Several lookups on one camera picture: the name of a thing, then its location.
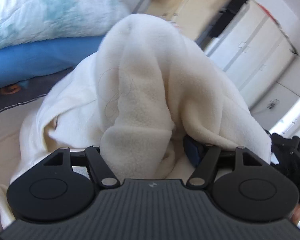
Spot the white fleece zip jacket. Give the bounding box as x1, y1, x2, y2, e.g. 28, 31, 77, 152
0, 13, 272, 230

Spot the white wardrobe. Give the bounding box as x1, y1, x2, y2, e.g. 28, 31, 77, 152
194, 0, 300, 136

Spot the blue folded blanket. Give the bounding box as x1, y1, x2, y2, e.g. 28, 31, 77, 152
0, 35, 104, 89

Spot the black hanging garment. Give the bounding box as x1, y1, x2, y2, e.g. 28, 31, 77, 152
209, 0, 248, 38

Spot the beige wooden cabinet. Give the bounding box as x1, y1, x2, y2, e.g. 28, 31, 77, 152
136, 0, 230, 40

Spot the light blue quilted comforter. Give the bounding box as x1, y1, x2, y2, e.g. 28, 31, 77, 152
0, 0, 129, 49

